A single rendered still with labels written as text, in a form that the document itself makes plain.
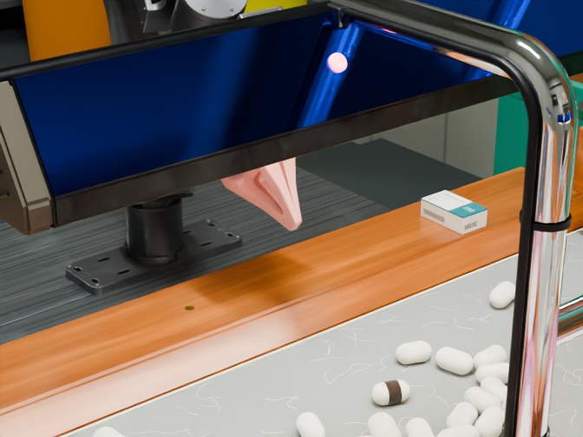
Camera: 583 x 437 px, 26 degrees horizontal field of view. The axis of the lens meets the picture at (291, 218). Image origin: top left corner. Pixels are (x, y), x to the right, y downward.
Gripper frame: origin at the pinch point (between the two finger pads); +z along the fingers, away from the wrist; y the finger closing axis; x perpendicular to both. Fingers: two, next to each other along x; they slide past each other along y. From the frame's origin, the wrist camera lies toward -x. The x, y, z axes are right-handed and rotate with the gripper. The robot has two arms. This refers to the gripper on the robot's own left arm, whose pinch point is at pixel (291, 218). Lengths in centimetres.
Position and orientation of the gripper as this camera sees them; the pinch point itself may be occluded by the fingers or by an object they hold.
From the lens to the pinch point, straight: 106.4
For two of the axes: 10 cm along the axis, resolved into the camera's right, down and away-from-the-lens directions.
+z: 4.7, 8.4, -2.8
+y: 7.8, -2.6, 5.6
